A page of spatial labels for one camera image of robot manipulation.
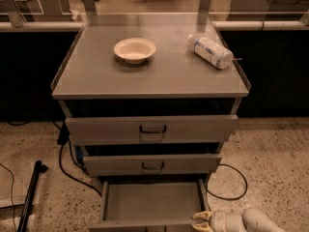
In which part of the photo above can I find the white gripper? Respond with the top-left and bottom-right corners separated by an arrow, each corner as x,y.
192,211 -> 227,232

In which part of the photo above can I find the grey bottom drawer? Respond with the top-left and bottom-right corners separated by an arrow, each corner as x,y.
89,179 -> 208,232

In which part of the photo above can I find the grey drawer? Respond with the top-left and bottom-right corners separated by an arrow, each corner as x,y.
89,179 -> 208,232
83,154 -> 222,176
66,115 -> 238,146

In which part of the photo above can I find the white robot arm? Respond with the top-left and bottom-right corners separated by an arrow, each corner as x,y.
192,208 -> 286,232

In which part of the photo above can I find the grey middle drawer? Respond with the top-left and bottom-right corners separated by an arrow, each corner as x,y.
83,154 -> 222,176

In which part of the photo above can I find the grey top drawer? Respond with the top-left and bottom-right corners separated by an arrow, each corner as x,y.
66,115 -> 238,146

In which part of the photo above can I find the clear plastic water bottle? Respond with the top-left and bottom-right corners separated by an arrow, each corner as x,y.
187,35 -> 234,70

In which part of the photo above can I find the black metal stand leg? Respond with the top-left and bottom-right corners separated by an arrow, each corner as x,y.
17,160 -> 47,232

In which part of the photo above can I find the white paper bowl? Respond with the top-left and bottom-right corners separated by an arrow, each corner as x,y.
114,38 -> 156,65

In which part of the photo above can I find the black floor cable right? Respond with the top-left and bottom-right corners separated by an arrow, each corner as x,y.
206,163 -> 249,211

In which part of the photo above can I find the black floor cable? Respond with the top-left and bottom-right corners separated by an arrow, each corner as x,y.
206,163 -> 249,211
51,121 -> 103,198

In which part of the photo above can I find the black floor cable left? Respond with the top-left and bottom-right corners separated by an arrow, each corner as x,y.
51,121 -> 103,198

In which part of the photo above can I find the thin black cable far left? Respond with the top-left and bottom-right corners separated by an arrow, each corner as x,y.
0,163 -> 17,232

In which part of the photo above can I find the white horizontal rail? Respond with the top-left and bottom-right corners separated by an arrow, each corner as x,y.
0,21 -> 309,32

